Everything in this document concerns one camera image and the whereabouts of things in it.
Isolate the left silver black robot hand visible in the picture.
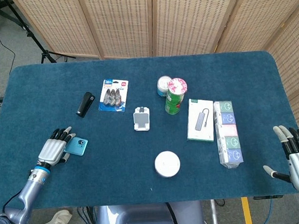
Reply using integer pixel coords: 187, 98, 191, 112
35, 126, 79, 168

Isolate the light blue smartphone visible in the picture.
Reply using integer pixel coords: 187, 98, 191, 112
63, 136, 89, 157

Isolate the black stapler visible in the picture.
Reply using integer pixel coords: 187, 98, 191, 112
74, 91, 97, 119

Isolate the white folding phone stand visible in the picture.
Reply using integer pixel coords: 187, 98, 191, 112
132, 106, 152, 132

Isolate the white sneaker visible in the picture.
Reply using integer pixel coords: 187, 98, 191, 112
33, 209, 73, 224

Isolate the blue table cloth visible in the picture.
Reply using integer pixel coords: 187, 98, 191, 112
0, 48, 299, 213

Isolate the yellow floor tape strip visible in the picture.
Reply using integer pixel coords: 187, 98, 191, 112
241, 196, 254, 224

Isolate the blue binder clip pack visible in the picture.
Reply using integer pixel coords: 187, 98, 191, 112
96, 77, 131, 114

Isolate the clear pack of boxes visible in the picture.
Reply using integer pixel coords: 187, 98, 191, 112
212, 99, 245, 170

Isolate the black tripod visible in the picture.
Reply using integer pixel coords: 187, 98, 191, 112
4, 0, 77, 67

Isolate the metal table leg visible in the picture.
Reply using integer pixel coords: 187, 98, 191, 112
210, 199, 220, 224

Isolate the white USB hub box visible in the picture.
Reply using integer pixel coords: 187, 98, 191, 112
184, 97, 216, 144

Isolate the white round disc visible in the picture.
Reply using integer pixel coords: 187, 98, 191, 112
154, 150, 182, 179

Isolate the grey blue robot torso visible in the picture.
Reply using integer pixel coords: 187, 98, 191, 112
94, 199, 207, 224

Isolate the small jar with blue label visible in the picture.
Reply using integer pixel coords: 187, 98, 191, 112
156, 75, 174, 98

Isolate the green chips can pink lid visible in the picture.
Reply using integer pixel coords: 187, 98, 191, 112
162, 77, 190, 116

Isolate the thin black floor cable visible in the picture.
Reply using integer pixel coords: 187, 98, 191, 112
0, 0, 17, 76

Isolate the black cable on torso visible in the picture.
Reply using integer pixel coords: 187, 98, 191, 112
165, 201, 181, 224

